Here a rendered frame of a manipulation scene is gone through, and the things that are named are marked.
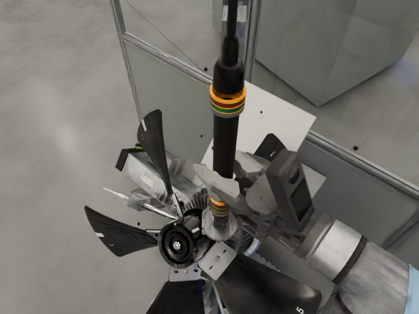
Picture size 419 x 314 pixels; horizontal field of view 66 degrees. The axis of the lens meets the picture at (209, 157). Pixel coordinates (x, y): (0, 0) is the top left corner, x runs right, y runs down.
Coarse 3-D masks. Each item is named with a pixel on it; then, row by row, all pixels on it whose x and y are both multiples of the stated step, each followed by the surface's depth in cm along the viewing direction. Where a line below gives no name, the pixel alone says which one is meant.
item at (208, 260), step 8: (216, 248) 84; (224, 248) 84; (208, 256) 83; (224, 256) 83; (232, 256) 83; (200, 264) 81; (208, 264) 82; (216, 264) 82; (224, 264) 82; (208, 272) 80; (216, 272) 81
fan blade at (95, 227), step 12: (96, 216) 96; (96, 228) 100; (108, 228) 96; (120, 228) 94; (132, 228) 91; (108, 240) 102; (120, 240) 100; (132, 240) 97; (144, 240) 95; (156, 240) 93; (120, 252) 106
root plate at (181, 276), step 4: (196, 264) 89; (172, 268) 86; (188, 268) 88; (192, 268) 89; (196, 268) 89; (172, 272) 87; (180, 272) 88; (188, 272) 89; (192, 272) 89; (196, 272) 89; (200, 272) 90; (172, 276) 87; (176, 276) 88; (180, 276) 88; (184, 276) 88; (188, 276) 89; (192, 276) 89; (196, 276) 90; (172, 280) 87; (176, 280) 88; (180, 280) 88; (184, 280) 88; (188, 280) 89
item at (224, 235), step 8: (208, 216) 67; (232, 216) 67; (208, 224) 66; (232, 224) 66; (208, 232) 64; (216, 232) 64; (224, 232) 64; (232, 232) 64; (216, 240) 64; (224, 240) 65
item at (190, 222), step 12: (192, 216) 86; (168, 228) 82; (180, 228) 80; (192, 228) 80; (168, 240) 82; (180, 240) 81; (192, 240) 78; (204, 240) 81; (168, 252) 82; (180, 252) 81; (192, 252) 78; (204, 252) 82; (180, 264) 81; (192, 264) 80
